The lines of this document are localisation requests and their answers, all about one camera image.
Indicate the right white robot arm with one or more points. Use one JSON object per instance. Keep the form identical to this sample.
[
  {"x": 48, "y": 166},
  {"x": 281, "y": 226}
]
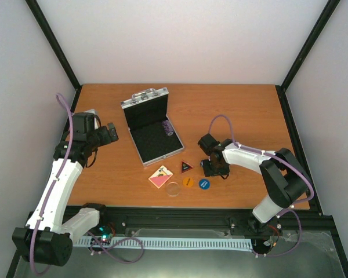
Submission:
[{"x": 284, "y": 178}]

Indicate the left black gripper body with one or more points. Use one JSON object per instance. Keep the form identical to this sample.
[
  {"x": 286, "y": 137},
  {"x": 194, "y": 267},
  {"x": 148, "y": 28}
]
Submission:
[{"x": 98, "y": 143}]

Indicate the clear round dealer button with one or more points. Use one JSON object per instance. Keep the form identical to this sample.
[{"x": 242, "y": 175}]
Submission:
[{"x": 172, "y": 189}]

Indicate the aluminium poker case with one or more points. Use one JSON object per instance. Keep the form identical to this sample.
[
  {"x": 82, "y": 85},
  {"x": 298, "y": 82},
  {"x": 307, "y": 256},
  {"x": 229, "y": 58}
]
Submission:
[{"x": 144, "y": 113}]

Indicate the purple poker chip stack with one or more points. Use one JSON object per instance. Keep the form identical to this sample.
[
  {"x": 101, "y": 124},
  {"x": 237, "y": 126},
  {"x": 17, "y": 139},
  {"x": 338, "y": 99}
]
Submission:
[{"x": 168, "y": 129}]

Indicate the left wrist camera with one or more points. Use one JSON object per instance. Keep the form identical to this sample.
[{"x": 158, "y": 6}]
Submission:
[{"x": 97, "y": 122}]

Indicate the light blue cable duct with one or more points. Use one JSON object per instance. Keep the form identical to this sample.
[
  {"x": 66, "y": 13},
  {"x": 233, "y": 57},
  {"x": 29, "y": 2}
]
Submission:
[{"x": 165, "y": 243}]

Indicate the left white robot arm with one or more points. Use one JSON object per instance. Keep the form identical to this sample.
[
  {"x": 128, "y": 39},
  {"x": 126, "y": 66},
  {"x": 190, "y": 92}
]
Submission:
[{"x": 46, "y": 238}]

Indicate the orange big blind button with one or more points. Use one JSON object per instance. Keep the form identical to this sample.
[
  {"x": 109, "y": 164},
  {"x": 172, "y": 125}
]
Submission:
[{"x": 188, "y": 182}]

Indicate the triangular all in button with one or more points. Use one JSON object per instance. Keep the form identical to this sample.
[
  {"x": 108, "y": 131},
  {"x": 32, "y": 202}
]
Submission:
[{"x": 184, "y": 167}]

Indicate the blue small blind button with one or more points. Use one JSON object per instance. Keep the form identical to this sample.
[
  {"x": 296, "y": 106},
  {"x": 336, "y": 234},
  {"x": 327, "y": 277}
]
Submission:
[{"x": 204, "y": 184}]

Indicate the pink yellow card deck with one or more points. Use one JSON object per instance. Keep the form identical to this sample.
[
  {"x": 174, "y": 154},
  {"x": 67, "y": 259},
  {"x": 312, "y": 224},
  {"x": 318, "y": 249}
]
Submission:
[{"x": 160, "y": 176}]

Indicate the black aluminium frame rail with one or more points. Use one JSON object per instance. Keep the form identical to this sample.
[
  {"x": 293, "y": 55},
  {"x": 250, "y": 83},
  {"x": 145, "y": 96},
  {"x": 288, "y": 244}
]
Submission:
[{"x": 134, "y": 218}]

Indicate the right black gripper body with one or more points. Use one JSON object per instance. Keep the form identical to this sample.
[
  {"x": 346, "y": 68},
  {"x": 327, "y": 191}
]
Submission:
[{"x": 219, "y": 169}]

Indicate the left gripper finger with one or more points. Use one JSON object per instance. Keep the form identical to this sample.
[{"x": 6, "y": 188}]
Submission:
[
  {"x": 114, "y": 136},
  {"x": 108, "y": 129}
]

